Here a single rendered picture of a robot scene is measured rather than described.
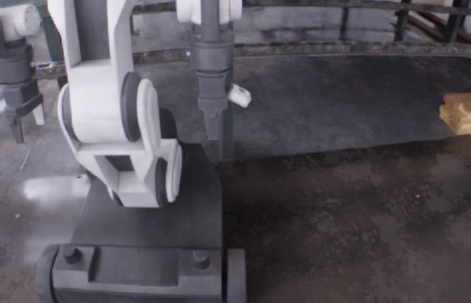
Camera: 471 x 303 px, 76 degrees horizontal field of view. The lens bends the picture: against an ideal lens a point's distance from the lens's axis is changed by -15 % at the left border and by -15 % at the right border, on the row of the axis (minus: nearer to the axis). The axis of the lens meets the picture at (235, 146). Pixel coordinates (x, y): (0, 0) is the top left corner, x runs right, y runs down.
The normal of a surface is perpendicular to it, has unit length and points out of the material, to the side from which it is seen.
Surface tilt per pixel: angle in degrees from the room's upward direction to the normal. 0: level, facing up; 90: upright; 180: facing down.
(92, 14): 80
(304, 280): 0
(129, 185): 30
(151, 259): 0
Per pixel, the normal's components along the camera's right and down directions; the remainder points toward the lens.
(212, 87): 0.03, 0.45
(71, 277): 0.02, -0.12
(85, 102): 0.03, 0.25
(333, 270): 0.00, -0.79
